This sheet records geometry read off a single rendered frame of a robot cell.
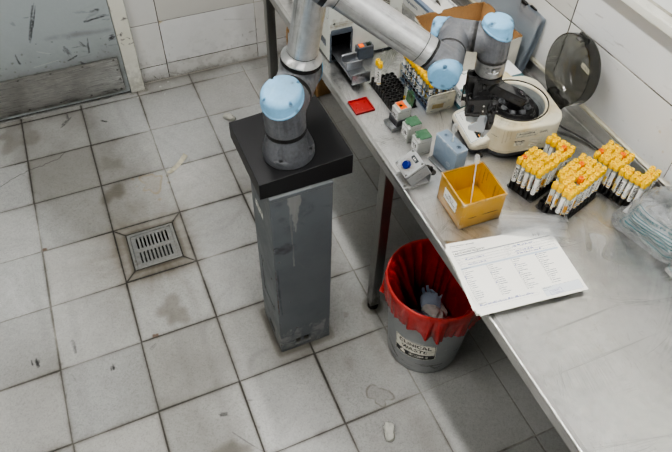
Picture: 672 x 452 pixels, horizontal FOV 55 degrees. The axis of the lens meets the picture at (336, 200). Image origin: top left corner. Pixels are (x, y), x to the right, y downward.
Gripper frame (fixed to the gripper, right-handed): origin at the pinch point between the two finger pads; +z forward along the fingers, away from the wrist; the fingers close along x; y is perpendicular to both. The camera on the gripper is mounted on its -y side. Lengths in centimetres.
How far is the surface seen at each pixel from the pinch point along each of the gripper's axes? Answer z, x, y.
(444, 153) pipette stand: 10.7, -3.3, 9.4
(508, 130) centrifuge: 6.0, -7.6, -9.3
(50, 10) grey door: 40, -138, 173
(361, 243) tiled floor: 103, -46, 30
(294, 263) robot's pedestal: 49, 6, 55
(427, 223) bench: 17.0, 18.3, 16.2
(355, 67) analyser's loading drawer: 10, -46, 34
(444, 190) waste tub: 11.1, 11.4, 11.3
